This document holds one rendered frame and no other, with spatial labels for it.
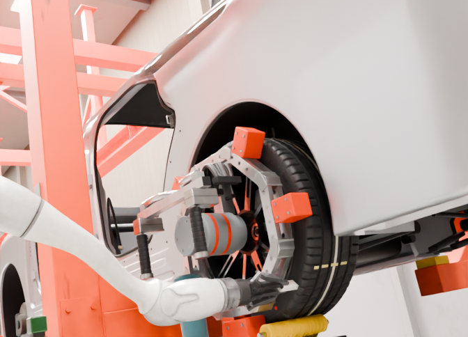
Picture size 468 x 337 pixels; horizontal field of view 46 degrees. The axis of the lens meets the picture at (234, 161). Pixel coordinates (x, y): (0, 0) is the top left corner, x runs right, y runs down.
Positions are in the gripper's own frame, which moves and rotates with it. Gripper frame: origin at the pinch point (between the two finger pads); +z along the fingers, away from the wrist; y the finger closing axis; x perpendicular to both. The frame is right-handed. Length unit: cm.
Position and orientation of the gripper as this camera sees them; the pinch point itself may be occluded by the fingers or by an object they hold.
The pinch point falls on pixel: (286, 285)
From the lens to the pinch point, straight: 169.3
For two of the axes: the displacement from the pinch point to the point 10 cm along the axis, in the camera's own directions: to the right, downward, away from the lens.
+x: -5.3, -4.3, 7.3
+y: 2.8, -9.0, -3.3
